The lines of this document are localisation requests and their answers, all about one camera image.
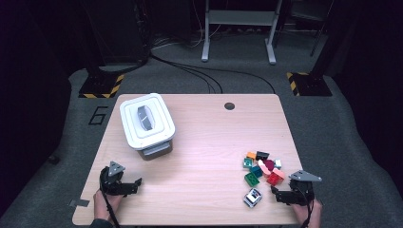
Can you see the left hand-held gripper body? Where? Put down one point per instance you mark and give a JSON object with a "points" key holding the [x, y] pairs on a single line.
{"points": [[111, 186]]}

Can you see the teal toy block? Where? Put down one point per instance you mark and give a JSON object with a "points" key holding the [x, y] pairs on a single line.
{"points": [[247, 163]]}

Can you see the red toy block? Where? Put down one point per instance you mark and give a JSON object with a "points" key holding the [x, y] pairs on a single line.
{"points": [[274, 179]]}

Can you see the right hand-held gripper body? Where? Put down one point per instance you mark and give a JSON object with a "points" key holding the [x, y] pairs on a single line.
{"points": [[301, 193]]}

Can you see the black yellow striped stand base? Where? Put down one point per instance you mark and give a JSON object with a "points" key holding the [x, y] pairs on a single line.
{"points": [[312, 85], [101, 86]]}

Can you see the black table grommet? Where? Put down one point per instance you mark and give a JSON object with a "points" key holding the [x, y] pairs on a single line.
{"points": [[229, 106]]}

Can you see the small white toy block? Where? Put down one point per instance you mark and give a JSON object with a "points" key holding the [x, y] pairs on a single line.
{"points": [[278, 163]]}

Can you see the orange toy block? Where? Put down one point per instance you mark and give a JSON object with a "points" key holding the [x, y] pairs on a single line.
{"points": [[251, 155]]}

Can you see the maroon toy block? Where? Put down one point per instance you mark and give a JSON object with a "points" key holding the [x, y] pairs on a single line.
{"points": [[270, 164]]}

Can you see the blue toy block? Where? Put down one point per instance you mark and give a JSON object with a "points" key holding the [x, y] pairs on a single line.
{"points": [[256, 171]]}

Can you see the brown transparent storage box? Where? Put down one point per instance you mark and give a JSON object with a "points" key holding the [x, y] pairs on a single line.
{"points": [[155, 152]]}

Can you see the black equipment rack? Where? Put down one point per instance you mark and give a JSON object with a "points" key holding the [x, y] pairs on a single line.
{"points": [[120, 31]]}

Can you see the grey tape piece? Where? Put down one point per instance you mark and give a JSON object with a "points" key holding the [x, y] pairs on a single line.
{"points": [[79, 203]]}

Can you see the white toy car block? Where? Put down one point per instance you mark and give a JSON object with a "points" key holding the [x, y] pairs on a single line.
{"points": [[253, 198]]}

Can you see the white box lid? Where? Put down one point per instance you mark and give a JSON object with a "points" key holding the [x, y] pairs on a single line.
{"points": [[158, 126]]}

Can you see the person's right hand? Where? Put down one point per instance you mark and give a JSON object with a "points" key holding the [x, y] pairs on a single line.
{"points": [[309, 213]]}

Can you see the salmon toy block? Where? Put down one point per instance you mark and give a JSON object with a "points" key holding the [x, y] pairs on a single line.
{"points": [[278, 173]]}

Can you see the white metal stand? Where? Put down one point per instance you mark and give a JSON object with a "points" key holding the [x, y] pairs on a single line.
{"points": [[240, 17]]}

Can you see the light pink arch block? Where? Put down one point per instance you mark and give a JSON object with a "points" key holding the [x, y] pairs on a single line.
{"points": [[263, 169]]}

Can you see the green toy block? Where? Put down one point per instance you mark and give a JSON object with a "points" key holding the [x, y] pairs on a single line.
{"points": [[251, 179]]}

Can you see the person's left hand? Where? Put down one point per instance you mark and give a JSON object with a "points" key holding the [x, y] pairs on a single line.
{"points": [[103, 205]]}

